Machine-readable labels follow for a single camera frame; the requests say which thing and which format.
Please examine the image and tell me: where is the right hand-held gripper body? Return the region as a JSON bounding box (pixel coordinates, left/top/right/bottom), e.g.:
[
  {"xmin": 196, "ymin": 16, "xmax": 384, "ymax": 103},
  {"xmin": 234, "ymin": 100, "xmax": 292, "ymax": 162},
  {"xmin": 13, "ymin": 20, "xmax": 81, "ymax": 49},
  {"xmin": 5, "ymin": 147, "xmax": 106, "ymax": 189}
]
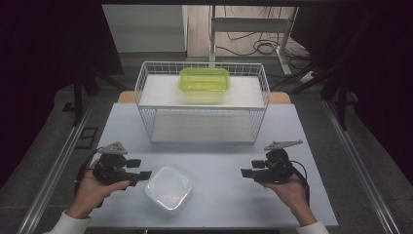
[{"xmin": 258, "ymin": 139, "xmax": 305, "ymax": 184}]

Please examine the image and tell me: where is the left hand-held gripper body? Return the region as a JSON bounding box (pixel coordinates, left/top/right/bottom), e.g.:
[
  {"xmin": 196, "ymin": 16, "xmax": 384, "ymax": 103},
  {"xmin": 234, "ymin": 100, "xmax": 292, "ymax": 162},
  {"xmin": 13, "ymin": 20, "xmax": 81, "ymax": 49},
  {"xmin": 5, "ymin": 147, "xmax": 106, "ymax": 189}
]
[{"xmin": 92, "ymin": 140, "xmax": 132, "ymax": 187}]

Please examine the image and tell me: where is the white wire shelf rack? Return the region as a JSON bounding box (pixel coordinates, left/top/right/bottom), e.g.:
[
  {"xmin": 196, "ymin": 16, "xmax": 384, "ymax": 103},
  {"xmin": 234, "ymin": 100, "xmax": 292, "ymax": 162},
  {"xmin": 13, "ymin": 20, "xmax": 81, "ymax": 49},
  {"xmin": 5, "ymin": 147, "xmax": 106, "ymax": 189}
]
[{"xmin": 133, "ymin": 60, "xmax": 271, "ymax": 145}]

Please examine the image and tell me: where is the green plastic container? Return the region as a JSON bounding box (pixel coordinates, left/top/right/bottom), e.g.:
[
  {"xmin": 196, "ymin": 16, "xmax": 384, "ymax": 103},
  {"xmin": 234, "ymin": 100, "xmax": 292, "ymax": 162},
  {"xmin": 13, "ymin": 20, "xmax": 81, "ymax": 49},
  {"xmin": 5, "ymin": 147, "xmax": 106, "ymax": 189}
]
[{"xmin": 177, "ymin": 66, "xmax": 232, "ymax": 94}]

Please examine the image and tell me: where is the person's right hand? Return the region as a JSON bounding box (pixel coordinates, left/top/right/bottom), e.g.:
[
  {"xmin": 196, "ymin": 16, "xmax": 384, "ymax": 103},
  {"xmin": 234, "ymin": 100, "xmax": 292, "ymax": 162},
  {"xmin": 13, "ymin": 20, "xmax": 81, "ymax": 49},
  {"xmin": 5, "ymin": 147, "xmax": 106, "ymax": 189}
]
[{"xmin": 259, "ymin": 173, "xmax": 318, "ymax": 227}]

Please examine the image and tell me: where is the person's left hand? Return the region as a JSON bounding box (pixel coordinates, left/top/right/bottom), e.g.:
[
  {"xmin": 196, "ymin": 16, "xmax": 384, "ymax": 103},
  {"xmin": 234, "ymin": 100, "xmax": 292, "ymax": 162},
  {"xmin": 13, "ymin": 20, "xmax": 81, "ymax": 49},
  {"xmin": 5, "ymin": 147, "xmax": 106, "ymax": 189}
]
[{"xmin": 65, "ymin": 160, "xmax": 131, "ymax": 219}]

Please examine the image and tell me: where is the clear white square container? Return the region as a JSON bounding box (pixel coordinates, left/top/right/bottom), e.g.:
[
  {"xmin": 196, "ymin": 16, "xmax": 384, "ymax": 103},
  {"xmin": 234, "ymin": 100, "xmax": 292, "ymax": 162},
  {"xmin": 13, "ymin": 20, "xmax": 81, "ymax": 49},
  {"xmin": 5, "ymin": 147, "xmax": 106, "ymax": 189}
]
[{"xmin": 143, "ymin": 165, "xmax": 194, "ymax": 215}]

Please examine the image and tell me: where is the black floor plate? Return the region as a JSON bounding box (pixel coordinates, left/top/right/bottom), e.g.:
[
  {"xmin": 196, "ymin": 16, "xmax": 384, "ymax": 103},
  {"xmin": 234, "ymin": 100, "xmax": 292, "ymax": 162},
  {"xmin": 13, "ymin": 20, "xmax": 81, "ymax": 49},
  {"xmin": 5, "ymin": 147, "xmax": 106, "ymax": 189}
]
[{"xmin": 75, "ymin": 126, "xmax": 99, "ymax": 151}]

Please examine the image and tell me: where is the wooden table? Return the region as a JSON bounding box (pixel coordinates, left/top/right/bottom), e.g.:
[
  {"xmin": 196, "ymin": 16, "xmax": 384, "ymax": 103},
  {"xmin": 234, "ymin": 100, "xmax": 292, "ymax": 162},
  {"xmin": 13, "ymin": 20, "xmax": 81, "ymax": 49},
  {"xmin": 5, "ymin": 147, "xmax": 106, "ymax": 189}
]
[{"xmin": 116, "ymin": 90, "xmax": 292, "ymax": 105}]

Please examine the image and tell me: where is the black metal stand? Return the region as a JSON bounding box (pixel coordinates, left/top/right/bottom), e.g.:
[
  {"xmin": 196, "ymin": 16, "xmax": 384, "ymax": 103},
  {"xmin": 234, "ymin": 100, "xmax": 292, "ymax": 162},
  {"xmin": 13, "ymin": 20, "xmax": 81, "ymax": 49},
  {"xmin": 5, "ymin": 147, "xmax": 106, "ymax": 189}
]
[
  {"xmin": 62, "ymin": 69, "xmax": 129, "ymax": 128},
  {"xmin": 270, "ymin": 9, "xmax": 382, "ymax": 132}
]

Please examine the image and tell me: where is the white power strip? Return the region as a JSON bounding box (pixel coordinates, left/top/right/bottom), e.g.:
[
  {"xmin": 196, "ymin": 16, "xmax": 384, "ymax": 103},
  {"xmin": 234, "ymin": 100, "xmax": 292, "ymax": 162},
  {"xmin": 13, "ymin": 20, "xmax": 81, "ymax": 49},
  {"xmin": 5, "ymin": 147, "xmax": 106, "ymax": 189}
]
[{"xmin": 298, "ymin": 70, "xmax": 319, "ymax": 85}]

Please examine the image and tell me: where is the dark curtain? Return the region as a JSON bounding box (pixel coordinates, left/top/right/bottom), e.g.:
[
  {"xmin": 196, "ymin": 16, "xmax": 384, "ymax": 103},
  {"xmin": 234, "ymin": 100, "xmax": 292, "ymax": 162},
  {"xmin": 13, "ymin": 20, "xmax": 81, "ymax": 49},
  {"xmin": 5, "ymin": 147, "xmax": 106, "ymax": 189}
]
[
  {"xmin": 0, "ymin": 0, "xmax": 125, "ymax": 190},
  {"xmin": 290, "ymin": 5, "xmax": 413, "ymax": 187}
]

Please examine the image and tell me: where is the white cabinet panel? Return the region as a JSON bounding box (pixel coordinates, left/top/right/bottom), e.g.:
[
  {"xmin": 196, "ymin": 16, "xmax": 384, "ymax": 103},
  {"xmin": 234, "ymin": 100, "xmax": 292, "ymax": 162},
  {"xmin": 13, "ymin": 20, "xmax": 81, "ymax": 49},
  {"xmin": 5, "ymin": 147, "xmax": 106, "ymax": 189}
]
[{"xmin": 102, "ymin": 4, "xmax": 190, "ymax": 54}]

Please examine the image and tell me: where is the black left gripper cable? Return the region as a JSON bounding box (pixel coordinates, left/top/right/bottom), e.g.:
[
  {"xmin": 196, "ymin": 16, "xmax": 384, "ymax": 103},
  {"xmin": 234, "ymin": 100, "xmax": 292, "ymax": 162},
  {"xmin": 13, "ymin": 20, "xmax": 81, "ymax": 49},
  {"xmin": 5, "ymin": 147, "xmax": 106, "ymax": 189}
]
[{"xmin": 73, "ymin": 147, "xmax": 102, "ymax": 197}]

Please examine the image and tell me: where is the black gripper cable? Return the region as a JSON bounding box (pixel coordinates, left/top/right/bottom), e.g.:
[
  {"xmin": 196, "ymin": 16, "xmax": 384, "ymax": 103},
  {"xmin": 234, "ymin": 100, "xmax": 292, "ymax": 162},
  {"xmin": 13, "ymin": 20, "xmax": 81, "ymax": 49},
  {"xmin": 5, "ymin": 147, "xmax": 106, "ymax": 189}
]
[
  {"xmin": 289, "ymin": 159, "xmax": 312, "ymax": 207},
  {"xmin": 73, "ymin": 147, "xmax": 102, "ymax": 197}
]

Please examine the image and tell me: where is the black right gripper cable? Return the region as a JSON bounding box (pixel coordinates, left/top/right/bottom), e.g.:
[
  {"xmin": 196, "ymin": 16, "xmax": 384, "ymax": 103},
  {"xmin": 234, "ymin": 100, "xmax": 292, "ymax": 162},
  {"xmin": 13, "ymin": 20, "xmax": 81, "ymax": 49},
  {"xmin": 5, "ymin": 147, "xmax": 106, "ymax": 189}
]
[{"xmin": 289, "ymin": 159, "xmax": 312, "ymax": 207}]

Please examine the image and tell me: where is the aluminium floor rail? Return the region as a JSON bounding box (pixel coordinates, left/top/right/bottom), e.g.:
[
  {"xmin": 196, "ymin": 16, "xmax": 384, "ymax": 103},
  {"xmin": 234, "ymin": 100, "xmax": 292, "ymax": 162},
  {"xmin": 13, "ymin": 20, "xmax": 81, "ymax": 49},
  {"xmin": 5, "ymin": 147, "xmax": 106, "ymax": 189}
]
[
  {"xmin": 320, "ymin": 98, "xmax": 402, "ymax": 234},
  {"xmin": 16, "ymin": 97, "xmax": 95, "ymax": 234}
]

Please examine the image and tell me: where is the tangle of black floor cables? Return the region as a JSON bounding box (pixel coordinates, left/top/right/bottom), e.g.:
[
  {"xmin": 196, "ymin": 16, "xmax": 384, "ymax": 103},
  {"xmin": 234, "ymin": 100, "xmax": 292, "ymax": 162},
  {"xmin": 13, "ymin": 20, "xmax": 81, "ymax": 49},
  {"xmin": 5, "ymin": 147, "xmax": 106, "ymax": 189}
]
[{"xmin": 215, "ymin": 5, "xmax": 314, "ymax": 71}]

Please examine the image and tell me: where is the white metal desk frame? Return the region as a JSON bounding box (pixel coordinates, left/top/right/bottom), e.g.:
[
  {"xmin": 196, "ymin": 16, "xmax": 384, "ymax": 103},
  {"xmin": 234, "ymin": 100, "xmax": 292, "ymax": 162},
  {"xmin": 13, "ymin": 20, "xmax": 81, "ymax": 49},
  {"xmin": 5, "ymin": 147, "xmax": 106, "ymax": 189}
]
[{"xmin": 207, "ymin": 4, "xmax": 300, "ymax": 77}]

